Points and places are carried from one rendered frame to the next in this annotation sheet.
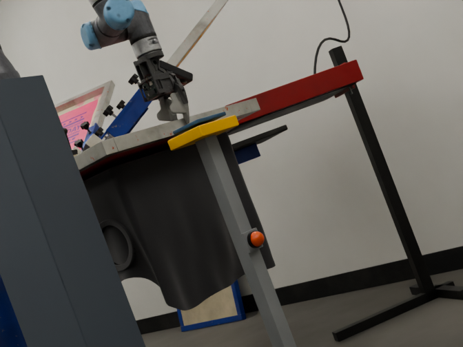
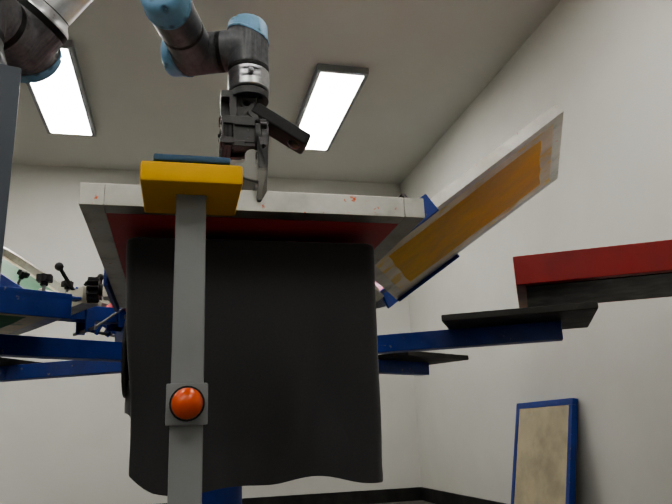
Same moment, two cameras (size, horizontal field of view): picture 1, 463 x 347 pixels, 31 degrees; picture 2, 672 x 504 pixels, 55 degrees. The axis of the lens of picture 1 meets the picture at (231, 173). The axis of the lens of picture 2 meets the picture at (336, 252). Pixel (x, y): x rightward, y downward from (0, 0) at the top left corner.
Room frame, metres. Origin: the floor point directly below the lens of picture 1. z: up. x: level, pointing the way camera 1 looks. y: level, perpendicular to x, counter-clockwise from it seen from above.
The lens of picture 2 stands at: (1.42, -0.55, 0.61)
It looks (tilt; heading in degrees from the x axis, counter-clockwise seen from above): 16 degrees up; 30
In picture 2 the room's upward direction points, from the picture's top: 2 degrees counter-clockwise
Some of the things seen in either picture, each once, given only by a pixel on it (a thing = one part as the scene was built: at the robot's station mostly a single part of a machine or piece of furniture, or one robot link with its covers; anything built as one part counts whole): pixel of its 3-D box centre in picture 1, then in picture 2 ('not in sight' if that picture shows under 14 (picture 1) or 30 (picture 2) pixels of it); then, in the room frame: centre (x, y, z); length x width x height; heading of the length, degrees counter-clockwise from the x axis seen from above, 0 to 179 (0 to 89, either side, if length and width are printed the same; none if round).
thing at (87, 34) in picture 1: (105, 30); (192, 49); (2.19, 0.18, 1.30); 0.11 x 0.11 x 0.08; 24
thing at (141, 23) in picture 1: (136, 23); (246, 48); (2.25, 0.10, 1.30); 0.09 x 0.08 x 0.11; 114
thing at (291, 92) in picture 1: (280, 102); (613, 276); (3.63, -0.31, 1.06); 0.61 x 0.46 x 0.12; 104
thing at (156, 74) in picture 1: (156, 76); (244, 125); (2.24, 0.10, 1.14); 0.09 x 0.08 x 0.12; 134
